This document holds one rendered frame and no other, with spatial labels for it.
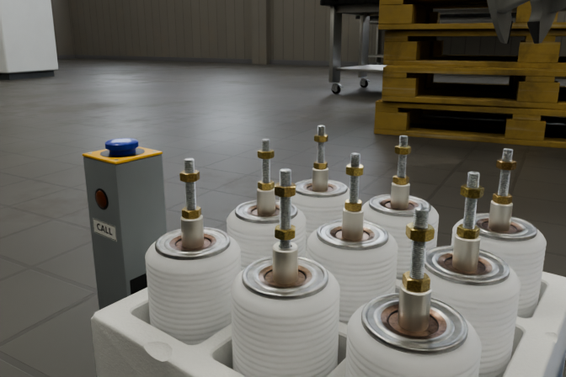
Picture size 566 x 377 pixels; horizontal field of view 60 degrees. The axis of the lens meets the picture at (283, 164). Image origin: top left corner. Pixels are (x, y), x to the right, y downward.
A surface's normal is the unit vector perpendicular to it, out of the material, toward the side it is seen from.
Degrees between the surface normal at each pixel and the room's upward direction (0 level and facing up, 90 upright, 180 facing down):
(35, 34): 90
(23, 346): 0
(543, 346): 0
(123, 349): 90
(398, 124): 90
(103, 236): 90
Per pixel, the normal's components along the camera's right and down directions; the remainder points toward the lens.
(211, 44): -0.49, 0.22
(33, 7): 0.92, 0.10
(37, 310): 0.00, -0.97
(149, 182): 0.80, 0.15
